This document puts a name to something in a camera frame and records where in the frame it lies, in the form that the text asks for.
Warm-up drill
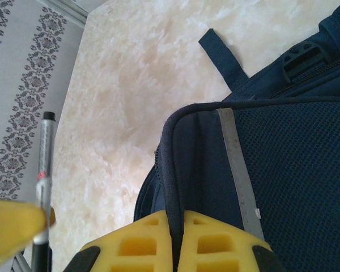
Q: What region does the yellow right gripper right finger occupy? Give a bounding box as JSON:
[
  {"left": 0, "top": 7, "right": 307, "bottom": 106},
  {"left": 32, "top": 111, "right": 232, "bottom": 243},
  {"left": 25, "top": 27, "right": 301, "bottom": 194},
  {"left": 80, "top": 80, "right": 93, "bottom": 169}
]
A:
[{"left": 178, "top": 209, "right": 284, "bottom": 272}]

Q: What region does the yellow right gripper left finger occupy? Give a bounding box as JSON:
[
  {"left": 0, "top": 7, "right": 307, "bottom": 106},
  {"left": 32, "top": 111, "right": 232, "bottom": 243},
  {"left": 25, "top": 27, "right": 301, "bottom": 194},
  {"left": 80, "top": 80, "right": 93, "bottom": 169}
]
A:
[{"left": 63, "top": 210, "right": 174, "bottom": 272}]

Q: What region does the silver marker pen black cap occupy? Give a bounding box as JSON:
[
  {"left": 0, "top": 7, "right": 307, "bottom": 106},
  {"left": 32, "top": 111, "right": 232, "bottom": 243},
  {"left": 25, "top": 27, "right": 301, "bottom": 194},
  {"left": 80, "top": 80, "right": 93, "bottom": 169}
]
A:
[{"left": 31, "top": 112, "right": 56, "bottom": 272}]

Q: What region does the navy blue backpack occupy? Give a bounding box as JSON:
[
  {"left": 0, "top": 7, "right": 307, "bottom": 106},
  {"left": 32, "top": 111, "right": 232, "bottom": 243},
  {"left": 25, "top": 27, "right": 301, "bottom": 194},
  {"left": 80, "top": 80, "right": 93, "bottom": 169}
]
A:
[{"left": 132, "top": 0, "right": 340, "bottom": 272}]

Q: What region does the aluminium side rail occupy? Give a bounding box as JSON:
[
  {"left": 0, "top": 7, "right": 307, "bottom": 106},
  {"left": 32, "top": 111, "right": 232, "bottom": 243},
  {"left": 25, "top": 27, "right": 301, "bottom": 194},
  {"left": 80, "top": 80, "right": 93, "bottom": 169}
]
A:
[{"left": 36, "top": 0, "right": 90, "bottom": 29}]

